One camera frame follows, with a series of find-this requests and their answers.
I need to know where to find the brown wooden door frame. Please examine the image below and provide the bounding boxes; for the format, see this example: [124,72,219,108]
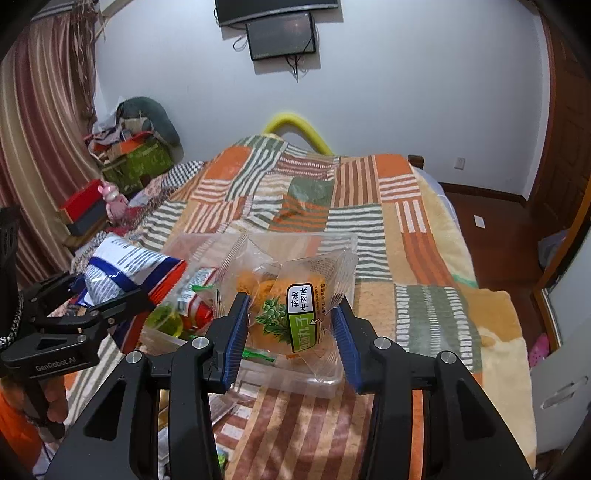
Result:
[531,1,590,327]

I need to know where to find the clear plastic storage bin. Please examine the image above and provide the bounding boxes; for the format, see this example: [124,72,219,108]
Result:
[140,232,361,398]

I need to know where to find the black wall television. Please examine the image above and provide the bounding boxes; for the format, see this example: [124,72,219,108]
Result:
[214,0,339,26]

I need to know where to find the white wall socket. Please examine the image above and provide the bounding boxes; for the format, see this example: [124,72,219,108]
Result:
[454,157,466,170]

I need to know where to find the left hand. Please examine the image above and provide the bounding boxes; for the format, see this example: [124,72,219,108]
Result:
[1,376,68,423]

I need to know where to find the yellow curved tube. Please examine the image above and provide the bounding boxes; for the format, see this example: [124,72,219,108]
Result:
[263,112,334,156]

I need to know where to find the patchwork striped bed blanket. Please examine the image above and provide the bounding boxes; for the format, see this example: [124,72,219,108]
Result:
[64,134,538,480]

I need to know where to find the striped red curtain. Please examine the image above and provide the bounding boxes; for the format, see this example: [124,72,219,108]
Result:
[1,1,100,286]

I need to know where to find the red black box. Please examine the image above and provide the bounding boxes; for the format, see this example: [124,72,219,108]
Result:
[58,179,106,237]

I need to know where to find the pink plush toy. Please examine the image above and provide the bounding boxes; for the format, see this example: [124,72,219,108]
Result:
[97,181,128,225]

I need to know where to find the blue white chip bag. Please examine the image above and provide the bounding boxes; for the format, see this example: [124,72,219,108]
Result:
[75,233,188,354]

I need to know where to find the green printed bag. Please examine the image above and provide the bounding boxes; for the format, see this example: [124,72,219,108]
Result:
[101,138,174,195]

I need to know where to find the wall-mounted black monitor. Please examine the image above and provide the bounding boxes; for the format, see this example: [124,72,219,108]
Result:
[245,12,317,61]

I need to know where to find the green orange meatball snack packet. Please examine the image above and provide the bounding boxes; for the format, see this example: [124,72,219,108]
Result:
[218,232,358,380]

